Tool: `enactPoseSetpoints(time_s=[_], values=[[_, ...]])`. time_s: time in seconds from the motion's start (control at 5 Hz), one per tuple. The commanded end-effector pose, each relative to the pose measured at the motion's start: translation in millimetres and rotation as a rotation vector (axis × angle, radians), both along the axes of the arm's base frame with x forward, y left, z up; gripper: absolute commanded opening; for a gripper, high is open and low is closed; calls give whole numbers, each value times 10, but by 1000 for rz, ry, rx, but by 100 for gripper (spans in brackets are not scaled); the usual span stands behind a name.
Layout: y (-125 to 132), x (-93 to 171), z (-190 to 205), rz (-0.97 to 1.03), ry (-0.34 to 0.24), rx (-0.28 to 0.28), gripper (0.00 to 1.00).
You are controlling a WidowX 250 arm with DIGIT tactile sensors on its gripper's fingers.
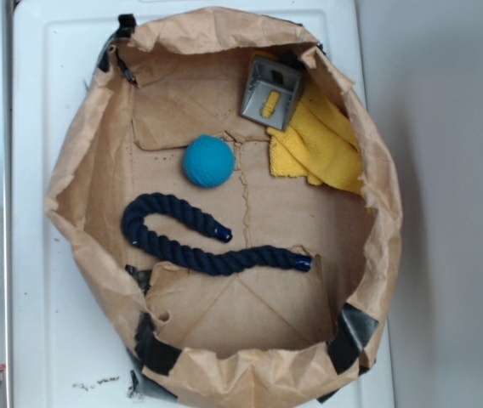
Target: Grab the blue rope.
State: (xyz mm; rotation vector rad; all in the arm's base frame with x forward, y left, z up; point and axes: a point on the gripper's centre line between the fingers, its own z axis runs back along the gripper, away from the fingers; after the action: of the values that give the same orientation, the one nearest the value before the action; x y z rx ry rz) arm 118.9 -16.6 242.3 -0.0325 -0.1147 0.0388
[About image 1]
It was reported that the teal blue ball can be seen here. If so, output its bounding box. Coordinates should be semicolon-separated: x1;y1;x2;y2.
182;134;235;188

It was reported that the dark blue twisted rope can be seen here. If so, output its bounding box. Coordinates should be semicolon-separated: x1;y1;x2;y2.
122;192;313;277

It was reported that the brown paper bag bin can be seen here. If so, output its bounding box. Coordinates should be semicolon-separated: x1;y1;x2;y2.
45;6;402;407

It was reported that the yellow cloth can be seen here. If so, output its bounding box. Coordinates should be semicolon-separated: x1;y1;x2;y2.
266;75;365;198

